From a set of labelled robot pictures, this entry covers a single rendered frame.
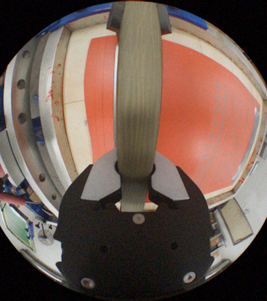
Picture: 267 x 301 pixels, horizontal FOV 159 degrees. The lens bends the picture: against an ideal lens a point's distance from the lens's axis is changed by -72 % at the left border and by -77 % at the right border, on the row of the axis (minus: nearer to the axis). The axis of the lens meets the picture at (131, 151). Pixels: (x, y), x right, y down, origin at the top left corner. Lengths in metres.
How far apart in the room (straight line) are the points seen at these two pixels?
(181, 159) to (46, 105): 0.29
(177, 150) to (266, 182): 3.68
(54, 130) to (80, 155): 0.08
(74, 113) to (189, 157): 0.25
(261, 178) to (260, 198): 0.60
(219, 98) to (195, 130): 0.10
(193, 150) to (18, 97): 0.37
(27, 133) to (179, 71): 0.30
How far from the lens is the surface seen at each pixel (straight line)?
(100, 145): 0.19
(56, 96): 0.20
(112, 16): 0.15
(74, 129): 0.20
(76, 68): 0.21
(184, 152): 0.22
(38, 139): 0.37
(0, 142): 0.26
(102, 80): 0.18
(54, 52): 0.22
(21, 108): 0.23
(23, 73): 0.25
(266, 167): 3.74
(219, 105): 0.25
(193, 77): 0.21
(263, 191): 3.86
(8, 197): 0.67
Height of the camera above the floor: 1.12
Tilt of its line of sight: 62 degrees down
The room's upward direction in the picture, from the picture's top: 180 degrees counter-clockwise
